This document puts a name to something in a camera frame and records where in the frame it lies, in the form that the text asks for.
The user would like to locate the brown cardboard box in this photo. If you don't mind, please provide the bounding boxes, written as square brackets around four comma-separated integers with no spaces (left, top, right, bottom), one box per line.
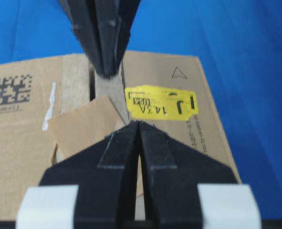
[0,51,240,220]

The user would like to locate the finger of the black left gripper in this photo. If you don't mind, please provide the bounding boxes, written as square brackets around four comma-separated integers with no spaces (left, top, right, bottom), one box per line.
[58,0,104,76]
[94,0,140,78]

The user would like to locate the blue table cloth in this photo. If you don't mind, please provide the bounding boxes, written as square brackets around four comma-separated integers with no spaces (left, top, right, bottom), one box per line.
[0,0,282,219]

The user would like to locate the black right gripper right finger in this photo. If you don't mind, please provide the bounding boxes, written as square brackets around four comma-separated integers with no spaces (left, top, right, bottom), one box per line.
[139,122,261,229]

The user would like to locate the brown tape strip piece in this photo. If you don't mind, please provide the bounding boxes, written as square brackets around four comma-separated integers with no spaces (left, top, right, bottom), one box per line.
[48,95,125,165]

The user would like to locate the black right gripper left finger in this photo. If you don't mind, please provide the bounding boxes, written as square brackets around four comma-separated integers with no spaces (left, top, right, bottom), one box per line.
[16,122,139,229]

